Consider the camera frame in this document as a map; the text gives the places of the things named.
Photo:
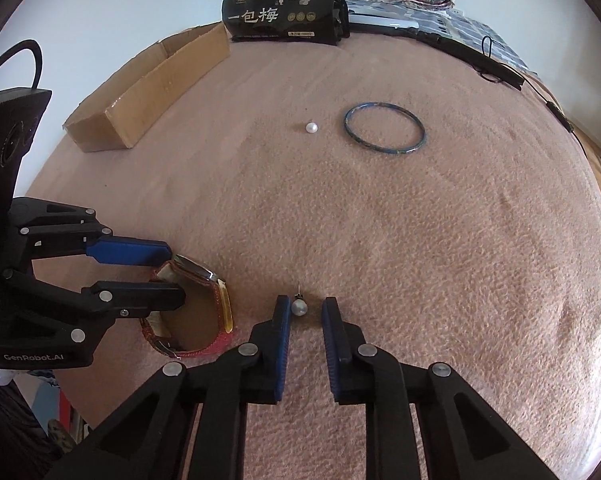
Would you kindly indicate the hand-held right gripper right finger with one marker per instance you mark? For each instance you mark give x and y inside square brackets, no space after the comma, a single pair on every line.
[330,340]

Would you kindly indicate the white pearl stud earring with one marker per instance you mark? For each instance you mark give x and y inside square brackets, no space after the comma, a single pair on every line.
[312,128]
[300,307]

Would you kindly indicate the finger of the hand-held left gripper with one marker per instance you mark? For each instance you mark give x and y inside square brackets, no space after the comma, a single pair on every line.
[150,296]
[130,252]

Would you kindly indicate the tan blanket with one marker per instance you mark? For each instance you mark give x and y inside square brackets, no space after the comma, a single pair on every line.
[430,235]

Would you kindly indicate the cardboard box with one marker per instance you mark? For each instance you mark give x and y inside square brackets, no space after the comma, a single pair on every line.
[170,80]

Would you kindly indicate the grey checkered bedsheet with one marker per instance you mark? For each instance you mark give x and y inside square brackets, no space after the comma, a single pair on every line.
[460,25]

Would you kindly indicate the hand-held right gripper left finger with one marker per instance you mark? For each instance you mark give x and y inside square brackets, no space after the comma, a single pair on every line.
[283,340]

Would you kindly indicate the dark blue bangle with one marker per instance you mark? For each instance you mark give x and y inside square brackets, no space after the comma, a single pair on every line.
[347,127]

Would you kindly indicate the black snack bag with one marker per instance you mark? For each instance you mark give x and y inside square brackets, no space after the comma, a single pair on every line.
[280,15]

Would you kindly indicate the dark patterned cloth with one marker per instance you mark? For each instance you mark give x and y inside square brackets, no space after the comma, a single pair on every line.
[0,435]

